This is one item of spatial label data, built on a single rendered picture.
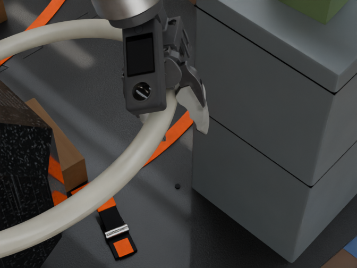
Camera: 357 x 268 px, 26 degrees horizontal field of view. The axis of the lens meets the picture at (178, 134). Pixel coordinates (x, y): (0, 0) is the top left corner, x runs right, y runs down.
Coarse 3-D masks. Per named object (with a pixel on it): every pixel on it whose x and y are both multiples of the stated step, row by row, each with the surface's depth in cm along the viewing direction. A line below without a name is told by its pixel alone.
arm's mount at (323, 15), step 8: (280, 0) 172; (288, 0) 170; (296, 0) 169; (304, 0) 167; (312, 0) 165; (320, 0) 164; (328, 0) 162; (336, 0) 165; (344, 0) 170; (296, 8) 170; (304, 8) 169; (312, 8) 167; (320, 8) 165; (328, 8) 164; (336, 8) 168; (312, 16) 169; (320, 16) 167; (328, 16) 167
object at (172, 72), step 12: (144, 12) 92; (156, 12) 93; (120, 24) 93; (132, 24) 92; (168, 24) 100; (180, 24) 100; (168, 36) 98; (180, 36) 100; (168, 48) 96; (180, 48) 102; (168, 60) 96; (180, 60) 98; (168, 72) 97; (180, 72) 97; (168, 84) 98
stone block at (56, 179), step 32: (0, 96) 182; (0, 128) 169; (32, 128) 178; (0, 160) 168; (32, 160) 177; (0, 192) 172; (32, 192) 180; (64, 192) 203; (0, 224) 180; (32, 256) 199
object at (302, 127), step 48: (240, 0) 173; (240, 48) 178; (288, 48) 165; (336, 48) 164; (240, 96) 190; (288, 96) 176; (336, 96) 166; (240, 144) 205; (288, 144) 188; (336, 144) 188; (240, 192) 221; (288, 192) 202; (336, 192) 218; (288, 240) 219
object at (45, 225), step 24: (48, 24) 125; (72, 24) 122; (96, 24) 120; (0, 48) 125; (24, 48) 126; (168, 96) 100; (168, 120) 98; (144, 144) 94; (120, 168) 92; (96, 192) 90; (48, 216) 89; (72, 216) 89; (0, 240) 89; (24, 240) 89
